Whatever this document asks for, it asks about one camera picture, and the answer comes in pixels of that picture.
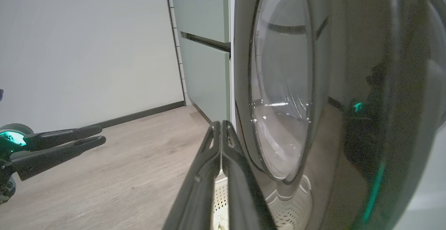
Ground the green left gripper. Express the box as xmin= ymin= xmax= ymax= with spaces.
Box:
xmin=0 ymin=123 xmax=107 ymax=205

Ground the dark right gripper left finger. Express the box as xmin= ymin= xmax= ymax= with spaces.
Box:
xmin=162 ymin=120 xmax=222 ymax=230

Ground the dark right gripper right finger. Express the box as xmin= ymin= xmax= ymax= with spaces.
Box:
xmin=222 ymin=120 xmax=278 ymax=230

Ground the washing machine glass door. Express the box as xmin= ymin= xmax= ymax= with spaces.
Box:
xmin=233 ymin=0 xmax=446 ymax=230

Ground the cream perforated basket brown rim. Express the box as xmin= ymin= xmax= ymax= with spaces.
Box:
xmin=211 ymin=169 xmax=314 ymax=230

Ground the white front-load washing machine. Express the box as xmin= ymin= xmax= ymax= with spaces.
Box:
xmin=228 ymin=0 xmax=446 ymax=230

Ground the green cabinet with drawer gap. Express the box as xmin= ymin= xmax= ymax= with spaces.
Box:
xmin=169 ymin=0 xmax=231 ymax=124

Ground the dark wall skirting board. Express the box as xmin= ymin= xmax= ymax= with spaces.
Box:
xmin=92 ymin=100 xmax=186 ymax=129

